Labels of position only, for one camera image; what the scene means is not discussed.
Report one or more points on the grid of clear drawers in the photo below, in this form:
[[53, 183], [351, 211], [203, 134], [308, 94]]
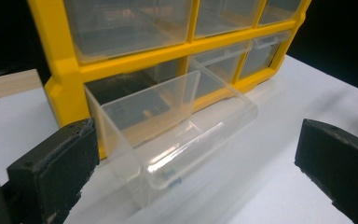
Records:
[[130, 28]]

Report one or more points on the clear plastic drawer bin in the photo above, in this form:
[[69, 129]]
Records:
[[174, 146]]

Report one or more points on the yellow and black organizer cabinet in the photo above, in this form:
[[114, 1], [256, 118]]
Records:
[[65, 68]]

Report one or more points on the wooden board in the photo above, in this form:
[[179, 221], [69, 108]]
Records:
[[9, 85]]

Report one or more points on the small blue screw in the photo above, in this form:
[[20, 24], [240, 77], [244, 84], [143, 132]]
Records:
[[174, 183]]

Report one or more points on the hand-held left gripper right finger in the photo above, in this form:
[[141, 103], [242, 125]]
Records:
[[341, 165]]

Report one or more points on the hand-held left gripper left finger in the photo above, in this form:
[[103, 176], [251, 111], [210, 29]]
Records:
[[56, 168]]

